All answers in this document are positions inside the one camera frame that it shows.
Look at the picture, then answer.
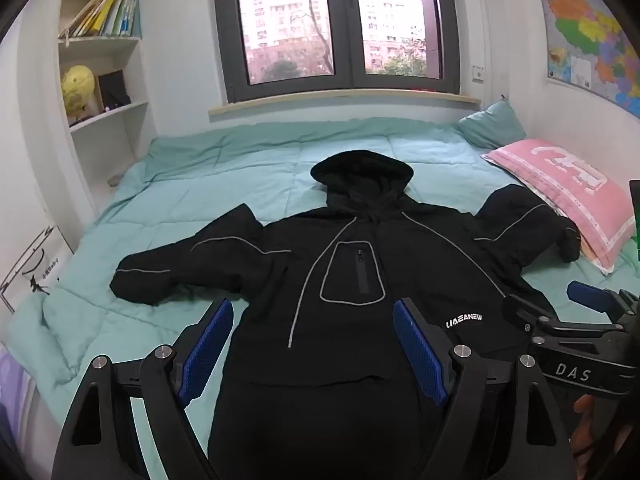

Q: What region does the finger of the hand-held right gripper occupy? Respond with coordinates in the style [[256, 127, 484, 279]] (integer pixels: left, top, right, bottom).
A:
[[567, 281, 623, 316], [502, 294, 626, 346]]

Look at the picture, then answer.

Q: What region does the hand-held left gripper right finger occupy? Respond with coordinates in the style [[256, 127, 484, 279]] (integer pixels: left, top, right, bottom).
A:
[[392, 297, 576, 480]]

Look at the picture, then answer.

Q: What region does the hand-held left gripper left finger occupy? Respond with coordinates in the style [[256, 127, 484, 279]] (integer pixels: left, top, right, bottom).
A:
[[50, 297, 236, 480]]

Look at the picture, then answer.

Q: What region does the black hooded jacket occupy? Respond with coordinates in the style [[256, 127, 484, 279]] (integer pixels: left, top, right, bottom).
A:
[[110, 149, 582, 480]]

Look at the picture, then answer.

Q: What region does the person's right hand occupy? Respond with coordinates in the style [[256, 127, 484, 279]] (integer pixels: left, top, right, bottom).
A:
[[572, 394, 603, 466]]

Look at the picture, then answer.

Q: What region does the pink pillow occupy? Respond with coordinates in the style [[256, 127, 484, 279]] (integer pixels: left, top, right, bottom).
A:
[[481, 138, 640, 276]]

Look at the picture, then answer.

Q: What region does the mint green quilt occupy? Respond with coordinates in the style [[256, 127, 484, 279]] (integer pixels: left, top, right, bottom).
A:
[[7, 116, 640, 480]]

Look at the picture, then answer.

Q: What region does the green pillow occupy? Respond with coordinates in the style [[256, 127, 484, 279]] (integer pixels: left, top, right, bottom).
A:
[[457, 99, 528, 150]]

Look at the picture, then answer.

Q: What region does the white paper bag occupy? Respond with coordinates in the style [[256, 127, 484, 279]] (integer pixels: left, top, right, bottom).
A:
[[0, 225, 73, 316]]

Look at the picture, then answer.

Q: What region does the purple cloth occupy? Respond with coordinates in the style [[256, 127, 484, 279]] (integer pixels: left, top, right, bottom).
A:
[[0, 345, 31, 461]]

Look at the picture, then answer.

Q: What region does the beige window sill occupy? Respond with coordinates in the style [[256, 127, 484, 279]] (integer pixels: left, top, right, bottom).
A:
[[207, 91, 483, 123]]

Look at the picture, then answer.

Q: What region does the white bookshelf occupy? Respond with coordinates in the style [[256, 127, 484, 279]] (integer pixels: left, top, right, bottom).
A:
[[57, 0, 151, 133]]

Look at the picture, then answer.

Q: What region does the dark framed window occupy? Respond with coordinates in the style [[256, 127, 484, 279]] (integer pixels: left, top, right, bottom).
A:
[[212, 0, 461, 103]]

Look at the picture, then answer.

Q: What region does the row of colourful books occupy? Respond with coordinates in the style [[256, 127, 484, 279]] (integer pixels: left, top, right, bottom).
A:
[[59, 0, 141, 40]]

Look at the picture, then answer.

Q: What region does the colourful wall map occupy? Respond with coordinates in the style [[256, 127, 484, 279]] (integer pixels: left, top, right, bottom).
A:
[[535, 0, 640, 121]]

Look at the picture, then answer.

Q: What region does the black picture frame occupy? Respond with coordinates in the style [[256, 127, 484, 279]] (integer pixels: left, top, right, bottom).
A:
[[96, 70, 132, 111]]

